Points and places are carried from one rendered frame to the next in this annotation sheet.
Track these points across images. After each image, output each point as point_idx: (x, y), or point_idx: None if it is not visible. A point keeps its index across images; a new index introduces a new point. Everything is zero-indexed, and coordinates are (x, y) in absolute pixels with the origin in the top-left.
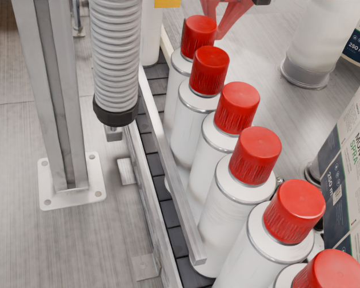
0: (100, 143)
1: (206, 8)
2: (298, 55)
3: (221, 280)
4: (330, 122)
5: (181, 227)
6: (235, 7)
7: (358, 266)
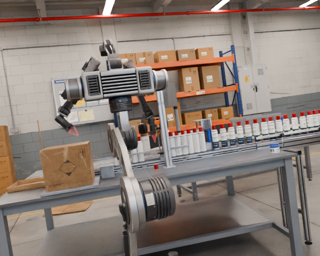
0: (160, 166)
1: (156, 136)
2: (148, 150)
3: (190, 146)
4: None
5: (184, 147)
6: (154, 136)
7: (193, 128)
